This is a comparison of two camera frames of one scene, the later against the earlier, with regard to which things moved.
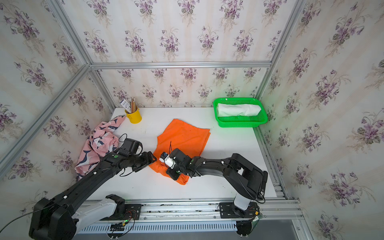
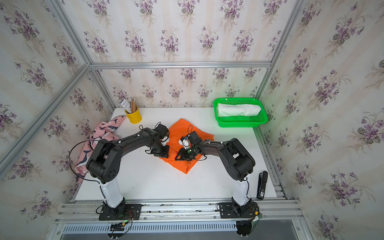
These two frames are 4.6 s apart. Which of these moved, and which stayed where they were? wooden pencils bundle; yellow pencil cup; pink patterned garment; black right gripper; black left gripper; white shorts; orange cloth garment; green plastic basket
Moved: orange cloth garment; black right gripper; black left gripper
Stayed: wooden pencils bundle; white shorts; yellow pencil cup; pink patterned garment; green plastic basket
